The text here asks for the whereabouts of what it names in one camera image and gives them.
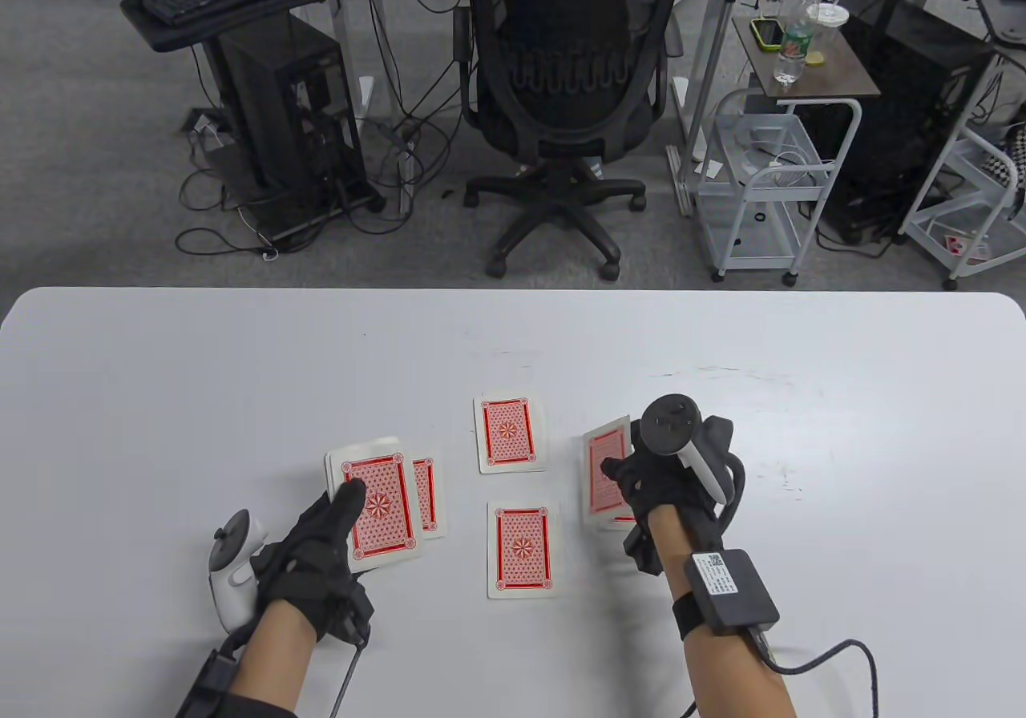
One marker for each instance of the person's right hand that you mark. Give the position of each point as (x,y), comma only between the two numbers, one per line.
(653,486)

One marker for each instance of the person's left hand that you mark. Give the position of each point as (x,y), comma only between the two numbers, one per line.
(309,566)

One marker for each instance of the red-backed playing card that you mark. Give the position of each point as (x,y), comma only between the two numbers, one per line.
(509,433)
(599,486)
(430,498)
(523,550)

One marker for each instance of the deck of red playing cards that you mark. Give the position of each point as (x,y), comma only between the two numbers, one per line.
(389,502)

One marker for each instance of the person's left forearm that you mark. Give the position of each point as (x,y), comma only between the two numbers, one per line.
(276,654)

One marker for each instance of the person's right forearm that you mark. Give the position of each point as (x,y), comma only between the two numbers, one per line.
(737,686)

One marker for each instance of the white VR controller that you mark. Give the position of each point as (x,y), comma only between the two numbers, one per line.
(232,582)
(673,425)

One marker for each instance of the white paper slip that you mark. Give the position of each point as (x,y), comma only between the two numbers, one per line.
(709,167)

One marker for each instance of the black mesh office chair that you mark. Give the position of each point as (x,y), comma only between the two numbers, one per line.
(561,121)

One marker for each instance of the white red-print packet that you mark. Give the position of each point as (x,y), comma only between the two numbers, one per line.
(958,247)

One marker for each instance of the grey floor power socket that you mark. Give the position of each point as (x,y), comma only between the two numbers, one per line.
(204,121)

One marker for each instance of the brown top side table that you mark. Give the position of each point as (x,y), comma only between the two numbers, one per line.
(842,69)

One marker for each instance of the black computer tower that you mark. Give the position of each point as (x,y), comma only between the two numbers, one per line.
(280,109)

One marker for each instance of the clear bottle green label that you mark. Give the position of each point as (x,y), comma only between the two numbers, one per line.
(793,45)

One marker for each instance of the green case phone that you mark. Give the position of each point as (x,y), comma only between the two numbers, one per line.
(768,35)

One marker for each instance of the black white checkered cloth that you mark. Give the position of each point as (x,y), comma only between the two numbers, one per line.
(1011,161)

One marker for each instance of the clear plastic cup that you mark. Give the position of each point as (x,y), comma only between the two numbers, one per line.
(830,14)

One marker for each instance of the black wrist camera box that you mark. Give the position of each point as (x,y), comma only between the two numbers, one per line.
(733,590)
(208,682)

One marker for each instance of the aluminium frame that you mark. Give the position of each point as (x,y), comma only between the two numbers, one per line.
(682,181)

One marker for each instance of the white desk leg frame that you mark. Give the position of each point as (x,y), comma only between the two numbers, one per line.
(342,37)

